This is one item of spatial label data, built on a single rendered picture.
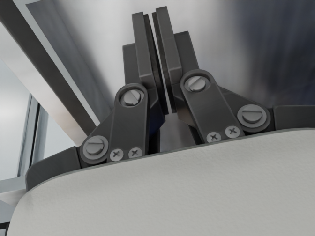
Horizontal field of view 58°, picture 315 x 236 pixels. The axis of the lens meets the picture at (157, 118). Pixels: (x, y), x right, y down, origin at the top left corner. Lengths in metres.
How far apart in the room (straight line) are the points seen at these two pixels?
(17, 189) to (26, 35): 0.28
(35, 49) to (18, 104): 1.54
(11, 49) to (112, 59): 0.07
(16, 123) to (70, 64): 1.70
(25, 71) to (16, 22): 0.06
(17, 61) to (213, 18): 0.14
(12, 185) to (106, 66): 0.26
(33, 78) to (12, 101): 1.48
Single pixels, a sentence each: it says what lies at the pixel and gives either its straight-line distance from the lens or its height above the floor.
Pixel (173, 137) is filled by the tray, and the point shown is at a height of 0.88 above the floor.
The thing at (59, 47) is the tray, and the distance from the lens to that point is 0.17.
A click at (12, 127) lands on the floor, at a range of 1.92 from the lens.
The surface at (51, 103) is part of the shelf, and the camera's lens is 0.25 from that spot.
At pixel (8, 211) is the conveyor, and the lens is 0.56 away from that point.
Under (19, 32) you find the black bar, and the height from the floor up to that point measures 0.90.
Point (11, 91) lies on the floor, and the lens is 1.64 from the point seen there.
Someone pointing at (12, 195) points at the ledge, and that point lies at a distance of 0.44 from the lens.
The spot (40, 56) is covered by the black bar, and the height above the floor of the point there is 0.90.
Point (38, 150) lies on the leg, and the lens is 0.65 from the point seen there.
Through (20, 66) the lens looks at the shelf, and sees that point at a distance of 0.23.
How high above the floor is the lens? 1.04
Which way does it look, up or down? 35 degrees down
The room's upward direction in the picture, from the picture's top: 171 degrees clockwise
